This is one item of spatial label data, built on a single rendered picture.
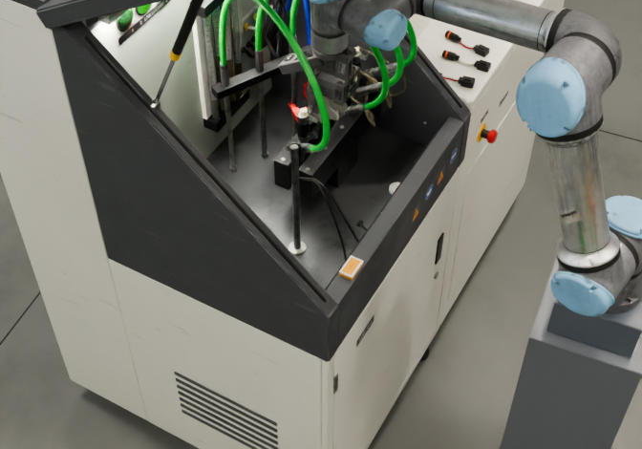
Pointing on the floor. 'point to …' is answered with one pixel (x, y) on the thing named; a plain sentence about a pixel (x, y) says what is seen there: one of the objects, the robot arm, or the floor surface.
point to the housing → (57, 192)
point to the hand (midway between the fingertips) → (320, 116)
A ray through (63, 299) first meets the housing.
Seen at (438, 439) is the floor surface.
